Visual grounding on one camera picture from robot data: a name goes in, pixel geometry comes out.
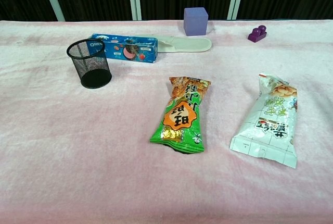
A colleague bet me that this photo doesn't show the green orange snack bag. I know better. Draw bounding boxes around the green orange snack bag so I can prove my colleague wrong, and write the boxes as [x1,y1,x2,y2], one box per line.
[149,76,212,154]

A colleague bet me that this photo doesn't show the blue cookie box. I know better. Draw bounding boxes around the blue cookie box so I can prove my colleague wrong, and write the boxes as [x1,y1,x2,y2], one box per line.
[89,33,159,64]

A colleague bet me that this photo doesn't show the black mesh pen holder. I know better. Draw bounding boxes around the black mesh pen holder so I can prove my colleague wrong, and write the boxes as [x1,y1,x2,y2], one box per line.
[66,39,112,89]

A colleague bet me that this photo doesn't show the pink fleece cloth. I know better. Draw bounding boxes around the pink fleece cloth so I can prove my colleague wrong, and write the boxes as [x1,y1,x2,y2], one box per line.
[0,19,333,224]

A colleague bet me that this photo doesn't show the purple foam cube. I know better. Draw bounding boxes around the purple foam cube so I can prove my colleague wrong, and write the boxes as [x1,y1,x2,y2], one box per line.
[183,7,209,36]

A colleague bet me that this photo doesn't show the white snack bag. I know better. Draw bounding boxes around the white snack bag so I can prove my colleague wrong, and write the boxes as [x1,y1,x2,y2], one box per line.
[229,72,298,169]

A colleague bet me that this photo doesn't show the small purple toy block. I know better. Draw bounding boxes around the small purple toy block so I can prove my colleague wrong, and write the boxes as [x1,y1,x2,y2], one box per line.
[247,25,267,43]

